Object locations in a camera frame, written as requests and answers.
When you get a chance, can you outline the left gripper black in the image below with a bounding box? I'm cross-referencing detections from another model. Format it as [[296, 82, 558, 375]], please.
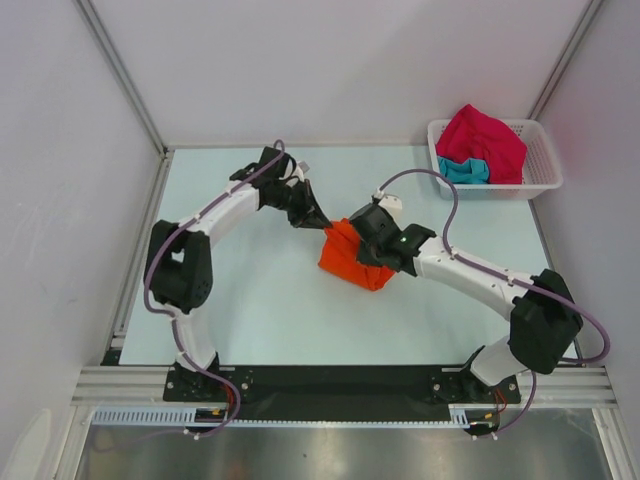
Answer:
[[265, 178, 330, 230]]

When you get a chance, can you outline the orange t shirt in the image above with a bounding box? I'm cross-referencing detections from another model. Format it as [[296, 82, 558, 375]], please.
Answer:
[[318, 218, 395, 291]]

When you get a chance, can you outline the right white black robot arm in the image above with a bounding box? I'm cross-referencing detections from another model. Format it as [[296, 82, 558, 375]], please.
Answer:
[[349, 201, 583, 401]]

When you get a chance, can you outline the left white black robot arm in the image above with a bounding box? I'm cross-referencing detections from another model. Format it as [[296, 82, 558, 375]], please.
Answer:
[[143, 140, 332, 401]]

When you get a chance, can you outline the teal t shirt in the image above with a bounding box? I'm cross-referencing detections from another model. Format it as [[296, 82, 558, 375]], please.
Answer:
[[438, 156, 490, 185]]

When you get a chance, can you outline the magenta t shirt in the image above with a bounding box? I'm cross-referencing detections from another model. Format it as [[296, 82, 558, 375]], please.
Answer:
[[436, 104, 527, 184]]

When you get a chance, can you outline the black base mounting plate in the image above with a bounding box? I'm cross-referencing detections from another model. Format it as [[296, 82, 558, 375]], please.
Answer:
[[162, 363, 522, 424]]

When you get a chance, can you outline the white plastic laundry basket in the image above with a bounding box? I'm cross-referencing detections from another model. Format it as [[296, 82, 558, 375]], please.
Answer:
[[455, 118, 563, 201]]

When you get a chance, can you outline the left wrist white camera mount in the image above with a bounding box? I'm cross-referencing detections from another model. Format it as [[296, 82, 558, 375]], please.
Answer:
[[294, 161, 310, 179]]

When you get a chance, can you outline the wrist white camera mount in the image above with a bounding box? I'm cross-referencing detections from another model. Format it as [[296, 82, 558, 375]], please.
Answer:
[[372, 191, 403, 221], [294, 161, 310, 179]]

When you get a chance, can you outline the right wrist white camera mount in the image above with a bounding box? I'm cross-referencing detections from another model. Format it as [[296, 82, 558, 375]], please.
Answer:
[[372, 191, 403, 221]]

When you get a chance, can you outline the left aluminium corner post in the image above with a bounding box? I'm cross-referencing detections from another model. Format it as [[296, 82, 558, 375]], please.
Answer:
[[72, 0, 169, 154]]

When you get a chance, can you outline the aluminium corner post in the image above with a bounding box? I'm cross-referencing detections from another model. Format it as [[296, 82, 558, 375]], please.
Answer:
[[72, 0, 169, 154], [527, 0, 608, 121]]

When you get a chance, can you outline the right white slotted cable duct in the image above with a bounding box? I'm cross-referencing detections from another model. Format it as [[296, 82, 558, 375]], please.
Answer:
[[449, 404, 501, 428]]

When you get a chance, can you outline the white slotted cable duct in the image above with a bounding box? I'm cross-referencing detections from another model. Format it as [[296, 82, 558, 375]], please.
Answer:
[[92, 406, 228, 427], [449, 404, 501, 428]]

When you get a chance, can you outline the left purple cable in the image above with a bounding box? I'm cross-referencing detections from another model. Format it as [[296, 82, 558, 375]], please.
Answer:
[[142, 139, 242, 441]]

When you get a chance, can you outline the purple cable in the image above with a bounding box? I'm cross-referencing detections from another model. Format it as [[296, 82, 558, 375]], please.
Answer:
[[372, 168, 612, 441], [142, 139, 242, 441]]

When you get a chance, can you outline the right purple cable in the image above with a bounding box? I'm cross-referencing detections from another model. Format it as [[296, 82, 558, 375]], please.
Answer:
[[372, 168, 612, 441]]

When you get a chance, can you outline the aluminium front frame rail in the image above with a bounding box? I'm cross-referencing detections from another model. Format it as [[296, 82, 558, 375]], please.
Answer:
[[71, 366, 618, 409]]

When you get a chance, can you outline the right aluminium corner post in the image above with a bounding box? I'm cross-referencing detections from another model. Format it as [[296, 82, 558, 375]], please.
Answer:
[[527, 0, 608, 121]]

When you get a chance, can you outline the left white slotted cable duct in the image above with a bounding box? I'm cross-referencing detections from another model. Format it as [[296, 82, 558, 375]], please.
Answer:
[[92, 406, 228, 427]]

